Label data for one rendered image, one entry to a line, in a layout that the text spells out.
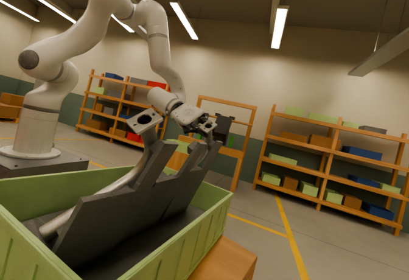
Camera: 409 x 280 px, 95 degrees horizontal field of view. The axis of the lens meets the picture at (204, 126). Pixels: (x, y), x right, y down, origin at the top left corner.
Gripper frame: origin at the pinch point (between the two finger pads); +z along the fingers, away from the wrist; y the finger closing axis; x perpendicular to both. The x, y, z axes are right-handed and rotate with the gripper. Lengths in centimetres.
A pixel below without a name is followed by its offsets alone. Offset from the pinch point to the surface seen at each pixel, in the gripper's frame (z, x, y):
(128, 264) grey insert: 13.5, 2.8, -41.6
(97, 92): -590, 318, 108
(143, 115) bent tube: 5.1, -25.7, -23.9
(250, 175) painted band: -60, 425, 256
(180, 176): 7.6, -0.9, -19.8
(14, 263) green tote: 6, -13, -52
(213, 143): 4.2, 4.0, -0.8
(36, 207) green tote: -15, 1, -51
